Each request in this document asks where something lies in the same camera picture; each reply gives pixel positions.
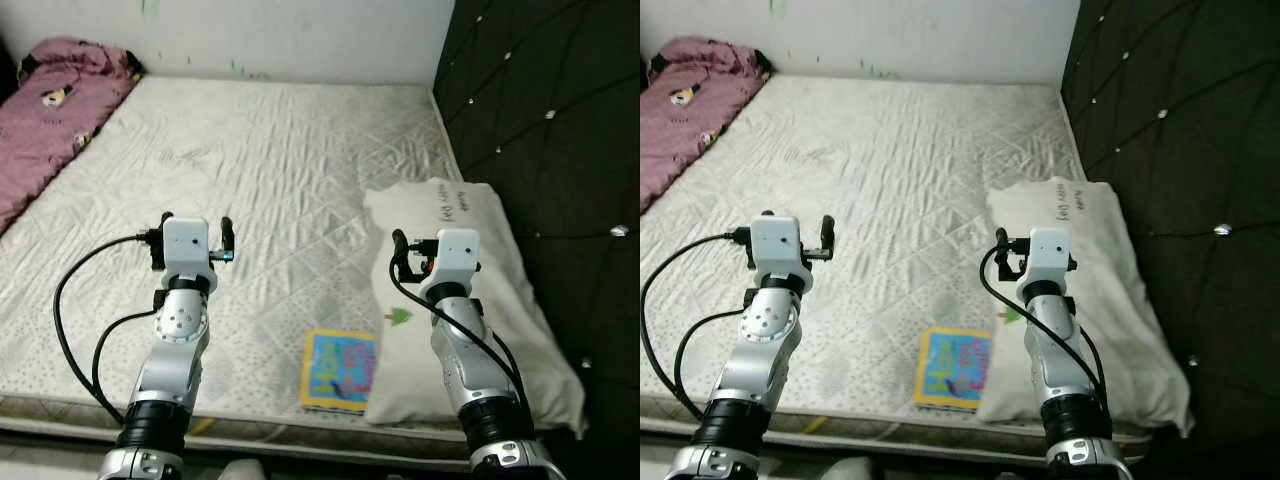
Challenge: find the white pillow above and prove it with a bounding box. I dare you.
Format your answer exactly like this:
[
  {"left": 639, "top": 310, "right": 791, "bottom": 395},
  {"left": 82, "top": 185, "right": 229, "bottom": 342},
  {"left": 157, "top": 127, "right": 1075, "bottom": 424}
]
[
  {"left": 362, "top": 178, "right": 589, "bottom": 439},
  {"left": 975, "top": 178, "right": 1196, "bottom": 439}
]

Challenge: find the colourful children's book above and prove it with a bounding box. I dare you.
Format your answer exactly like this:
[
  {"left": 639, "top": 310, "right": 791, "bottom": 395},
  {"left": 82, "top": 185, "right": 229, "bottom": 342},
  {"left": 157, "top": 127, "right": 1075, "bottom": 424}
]
[
  {"left": 912, "top": 326, "right": 993, "bottom": 411},
  {"left": 300, "top": 328, "right": 379, "bottom": 413}
]

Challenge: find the pink cartoon print blanket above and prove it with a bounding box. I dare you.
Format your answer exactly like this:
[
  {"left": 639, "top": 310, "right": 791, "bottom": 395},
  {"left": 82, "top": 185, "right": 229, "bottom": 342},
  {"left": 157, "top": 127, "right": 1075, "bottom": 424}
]
[
  {"left": 0, "top": 37, "right": 144, "bottom": 236},
  {"left": 640, "top": 36, "right": 773, "bottom": 213}
]

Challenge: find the grey quilted mattress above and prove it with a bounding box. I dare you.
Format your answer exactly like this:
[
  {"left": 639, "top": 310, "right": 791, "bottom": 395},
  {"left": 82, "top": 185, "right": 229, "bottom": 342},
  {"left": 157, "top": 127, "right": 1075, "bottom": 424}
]
[
  {"left": 640, "top": 75, "right": 1191, "bottom": 451},
  {"left": 0, "top": 75, "right": 586, "bottom": 461}
]

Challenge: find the black tufted headboard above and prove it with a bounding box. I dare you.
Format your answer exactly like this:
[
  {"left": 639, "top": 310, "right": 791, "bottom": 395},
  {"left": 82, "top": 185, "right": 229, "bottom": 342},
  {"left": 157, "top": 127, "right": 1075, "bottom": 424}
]
[
  {"left": 1060, "top": 0, "right": 1280, "bottom": 471},
  {"left": 432, "top": 0, "right": 641, "bottom": 471}
]

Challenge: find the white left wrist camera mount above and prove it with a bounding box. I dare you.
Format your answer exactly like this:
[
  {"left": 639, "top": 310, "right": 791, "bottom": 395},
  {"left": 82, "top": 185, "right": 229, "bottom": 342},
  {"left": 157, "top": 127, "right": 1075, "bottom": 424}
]
[
  {"left": 160, "top": 217, "right": 216, "bottom": 291},
  {"left": 750, "top": 215, "right": 809, "bottom": 291}
]

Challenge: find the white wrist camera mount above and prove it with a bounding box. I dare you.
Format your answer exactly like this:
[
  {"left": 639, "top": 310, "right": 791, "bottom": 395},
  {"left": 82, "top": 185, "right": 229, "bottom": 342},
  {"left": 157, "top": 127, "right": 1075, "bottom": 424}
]
[
  {"left": 160, "top": 217, "right": 216, "bottom": 291},
  {"left": 750, "top": 215, "right": 809, "bottom": 291},
  {"left": 1015, "top": 228, "right": 1076, "bottom": 301},
  {"left": 420, "top": 229, "right": 483, "bottom": 301}
]

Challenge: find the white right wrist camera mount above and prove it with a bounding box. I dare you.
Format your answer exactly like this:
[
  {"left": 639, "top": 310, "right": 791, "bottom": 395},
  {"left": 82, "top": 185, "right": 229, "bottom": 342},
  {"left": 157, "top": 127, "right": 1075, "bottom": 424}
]
[
  {"left": 1015, "top": 228, "right": 1076, "bottom": 301},
  {"left": 420, "top": 229, "right": 483, "bottom": 301}
]

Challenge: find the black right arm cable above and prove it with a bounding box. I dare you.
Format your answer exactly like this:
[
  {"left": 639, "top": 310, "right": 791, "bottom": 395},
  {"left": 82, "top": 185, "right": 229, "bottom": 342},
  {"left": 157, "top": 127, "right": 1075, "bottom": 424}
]
[
  {"left": 978, "top": 245, "right": 1111, "bottom": 421},
  {"left": 388, "top": 265, "right": 536, "bottom": 431}
]

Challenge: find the short black left arm cable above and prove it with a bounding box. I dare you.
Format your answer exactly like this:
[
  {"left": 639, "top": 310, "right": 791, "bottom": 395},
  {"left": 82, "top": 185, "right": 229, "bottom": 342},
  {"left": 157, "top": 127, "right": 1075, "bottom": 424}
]
[
  {"left": 677, "top": 310, "right": 751, "bottom": 421},
  {"left": 91, "top": 310, "right": 161, "bottom": 421}
]

